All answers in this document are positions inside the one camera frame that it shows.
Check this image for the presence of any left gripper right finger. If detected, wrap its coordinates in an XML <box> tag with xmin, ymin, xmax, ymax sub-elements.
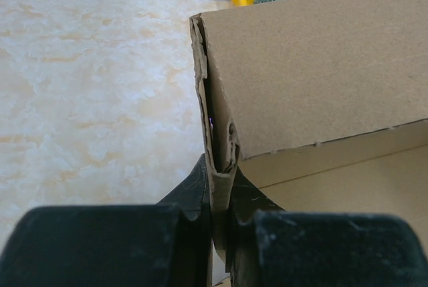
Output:
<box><xmin>225</xmin><ymin>165</ymin><xmax>427</xmax><ymax>286</ymax></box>

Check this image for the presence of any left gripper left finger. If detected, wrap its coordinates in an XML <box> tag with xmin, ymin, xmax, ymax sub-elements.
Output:
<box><xmin>1</xmin><ymin>157</ymin><xmax>212</xmax><ymax>286</ymax></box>

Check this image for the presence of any brown cardboard box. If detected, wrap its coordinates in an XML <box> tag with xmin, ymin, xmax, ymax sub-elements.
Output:
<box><xmin>189</xmin><ymin>0</ymin><xmax>428</xmax><ymax>287</ymax></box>

